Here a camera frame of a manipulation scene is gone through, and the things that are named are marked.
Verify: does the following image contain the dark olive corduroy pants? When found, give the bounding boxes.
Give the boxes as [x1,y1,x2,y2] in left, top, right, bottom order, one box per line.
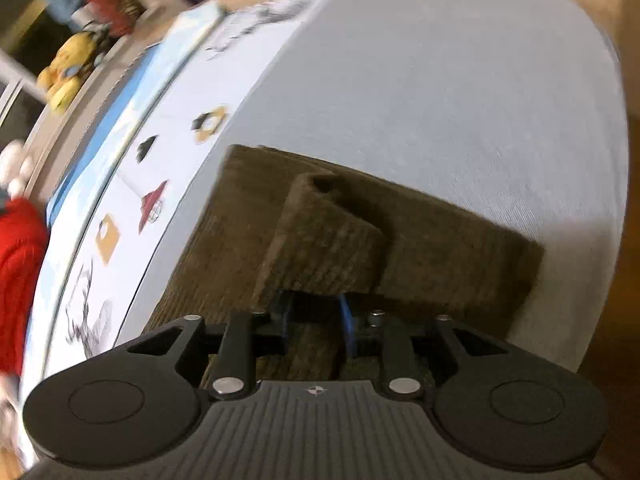
[145,144,546,391]

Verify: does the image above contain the yellow duck plush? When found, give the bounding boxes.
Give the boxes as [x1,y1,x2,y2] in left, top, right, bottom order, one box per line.
[37,62,88,112]

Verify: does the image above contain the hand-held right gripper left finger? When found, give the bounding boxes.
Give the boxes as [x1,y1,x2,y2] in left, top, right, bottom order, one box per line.
[127,293,295,401]

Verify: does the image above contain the white round plush toy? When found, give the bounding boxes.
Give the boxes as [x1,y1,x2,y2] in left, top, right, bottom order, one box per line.
[0,140,36,199]

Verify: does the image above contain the blue white patterned blanket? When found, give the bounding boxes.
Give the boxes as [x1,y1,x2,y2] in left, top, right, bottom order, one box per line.
[47,0,226,212]

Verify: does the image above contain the window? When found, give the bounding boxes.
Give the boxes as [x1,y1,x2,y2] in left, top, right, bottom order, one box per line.
[0,10,57,137]

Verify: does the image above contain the yellow bear plush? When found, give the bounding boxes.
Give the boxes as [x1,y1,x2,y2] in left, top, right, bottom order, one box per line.
[52,30,103,78]

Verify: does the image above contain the red folded blanket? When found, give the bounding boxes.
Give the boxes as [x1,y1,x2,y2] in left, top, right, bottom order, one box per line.
[0,197,49,377]

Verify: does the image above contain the red patterned cushion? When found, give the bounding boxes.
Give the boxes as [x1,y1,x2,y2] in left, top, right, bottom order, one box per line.
[82,0,147,37]

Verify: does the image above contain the printed lamp and deer sheet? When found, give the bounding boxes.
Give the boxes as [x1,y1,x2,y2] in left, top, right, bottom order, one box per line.
[20,0,332,377]

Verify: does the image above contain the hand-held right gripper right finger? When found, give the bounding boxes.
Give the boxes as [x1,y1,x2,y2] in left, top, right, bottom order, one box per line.
[339,294,507,402]

